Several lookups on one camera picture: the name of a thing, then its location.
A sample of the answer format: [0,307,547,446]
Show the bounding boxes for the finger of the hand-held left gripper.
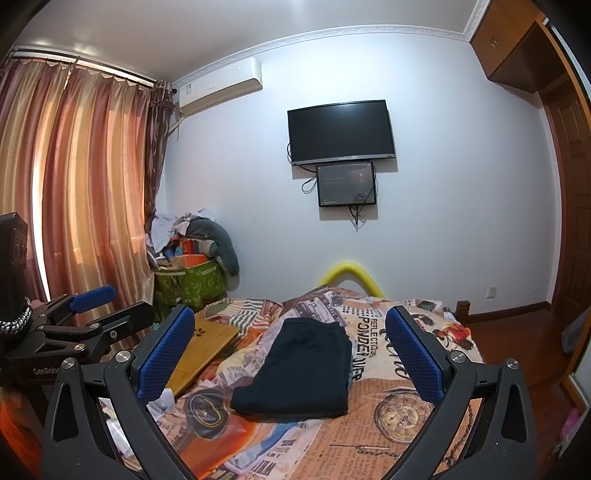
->
[32,285,117,326]
[37,301,155,365]

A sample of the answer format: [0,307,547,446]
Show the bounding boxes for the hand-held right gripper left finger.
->
[42,305,204,480]

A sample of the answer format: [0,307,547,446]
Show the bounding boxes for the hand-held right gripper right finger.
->
[383,305,539,480]

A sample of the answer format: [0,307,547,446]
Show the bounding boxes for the dark navy pants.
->
[230,317,354,421]

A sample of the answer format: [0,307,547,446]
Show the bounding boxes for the bamboo lap table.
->
[152,318,241,398]

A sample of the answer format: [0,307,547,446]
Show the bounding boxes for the green storage bag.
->
[154,261,228,313]

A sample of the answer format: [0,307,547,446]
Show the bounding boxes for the orange box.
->
[173,237,213,268]

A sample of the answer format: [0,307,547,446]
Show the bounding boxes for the pile of clothes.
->
[147,208,218,259]

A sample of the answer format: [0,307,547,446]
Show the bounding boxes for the striped orange curtain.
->
[0,58,180,361]

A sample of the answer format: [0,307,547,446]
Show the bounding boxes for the yellow foam tube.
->
[321,262,386,296]

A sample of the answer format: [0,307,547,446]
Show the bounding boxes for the grey plush toy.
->
[187,217,241,277]

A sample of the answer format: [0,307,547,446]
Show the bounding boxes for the orange cloth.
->
[0,388,44,476]

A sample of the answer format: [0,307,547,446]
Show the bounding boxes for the pink object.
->
[558,408,581,439]

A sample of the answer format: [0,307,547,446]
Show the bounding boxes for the wooden door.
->
[538,76,591,384]

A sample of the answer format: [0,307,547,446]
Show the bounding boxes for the white air conditioner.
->
[172,56,264,116]

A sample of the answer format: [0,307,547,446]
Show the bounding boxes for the wooden overhead cabinet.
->
[470,0,568,93]

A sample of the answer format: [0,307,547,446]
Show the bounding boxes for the black hanging cable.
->
[348,173,379,229]

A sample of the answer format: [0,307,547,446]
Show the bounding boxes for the small black wall monitor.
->
[316,161,376,208]

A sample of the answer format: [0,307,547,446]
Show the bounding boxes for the curtain rail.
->
[11,44,174,88]

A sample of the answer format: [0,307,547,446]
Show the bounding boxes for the black wall television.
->
[287,99,398,166]

